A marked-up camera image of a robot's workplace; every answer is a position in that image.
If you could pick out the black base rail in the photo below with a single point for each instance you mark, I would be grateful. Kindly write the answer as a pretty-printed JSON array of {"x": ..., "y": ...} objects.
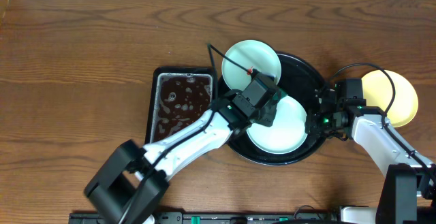
[{"x": 198, "y": 218}]

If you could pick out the light green plate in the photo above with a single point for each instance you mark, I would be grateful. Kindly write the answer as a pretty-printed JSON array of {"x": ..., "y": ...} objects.
[{"x": 287, "y": 132}]

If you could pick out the rectangular black soapy tray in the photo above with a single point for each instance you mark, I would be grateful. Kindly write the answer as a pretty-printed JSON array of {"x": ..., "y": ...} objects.
[{"x": 179, "y": 97}]

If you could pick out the round black tray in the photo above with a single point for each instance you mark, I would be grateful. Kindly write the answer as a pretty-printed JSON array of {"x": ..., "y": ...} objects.
[{"x": 299, "y": 80}]

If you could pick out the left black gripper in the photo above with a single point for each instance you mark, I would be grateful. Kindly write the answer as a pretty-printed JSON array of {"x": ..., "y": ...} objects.
[{"x": 270, "y": 116}]

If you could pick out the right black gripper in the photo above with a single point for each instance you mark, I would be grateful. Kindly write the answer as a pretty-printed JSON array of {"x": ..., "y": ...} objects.
[{"x": 312, "y": 123}]

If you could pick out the light blue plate left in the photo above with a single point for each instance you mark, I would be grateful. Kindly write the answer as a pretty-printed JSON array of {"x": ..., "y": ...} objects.
[{"x": 252, "y": 55}]

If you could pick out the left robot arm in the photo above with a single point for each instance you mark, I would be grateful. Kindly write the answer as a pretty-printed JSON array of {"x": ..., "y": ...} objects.
[{"x": 130, "y": 184}]

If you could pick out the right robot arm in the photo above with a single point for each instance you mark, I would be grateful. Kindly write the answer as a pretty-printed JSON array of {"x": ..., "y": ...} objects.
[{"x": 408, "y": 175}]

